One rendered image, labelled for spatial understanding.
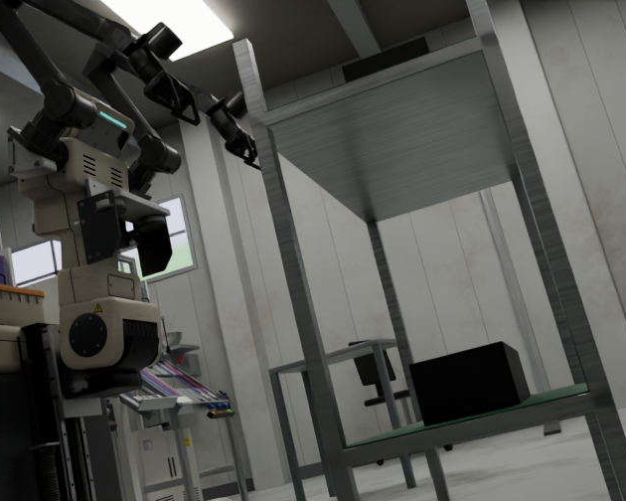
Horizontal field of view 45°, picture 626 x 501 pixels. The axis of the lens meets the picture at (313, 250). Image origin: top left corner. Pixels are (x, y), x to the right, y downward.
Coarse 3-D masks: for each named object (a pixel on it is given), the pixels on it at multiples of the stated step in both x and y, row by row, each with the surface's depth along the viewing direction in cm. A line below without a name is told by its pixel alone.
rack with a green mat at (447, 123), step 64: (448, 64) 129; (256, 128) 137; (320, 128) 143; (384, 128) 150; (448, 128) 159; (512, 128) 123; (384, 192) 193; (448, 192) 207; (384, 256) 216; (576, 320) 115; (320, 384) 126; (576, 384) 195; (384, 448) 121
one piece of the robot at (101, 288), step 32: (64, 160) 185; (96, 160) 197; (32, 192) 190; (64, 192) 191; (32, 224) 195; (64, 224) 191; (64, 256) 191; (64, 288) 184; (96, 288) 182; (128, 288) 195; (64, 320) 183; (96, 320) 179; (160, 320) 199; (64, 352) 181; (96, 352) 178; (160, 352) 196
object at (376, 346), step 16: (336, 352) 426; (352, 352) 430; (368, 352) 453; (272, 368) 442; (288, 368) 438; (304, 368) 457; (384, 368) 413; (272, 384) 441; (304, 384) 478; (384, 384) 412; (288, 432) 434; (320, 432) 469; (288, 448) 432; (320, 448) 468; (304, 496) 428
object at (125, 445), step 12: (120, 408) 408; (120, 420) 406; (120, 432) 405; (120, 444) 404; (132, 444) 408; (120, 456) 403; (132, 456) 405; (132, 468) 402; (132, 480) 399; (132, 492) 398
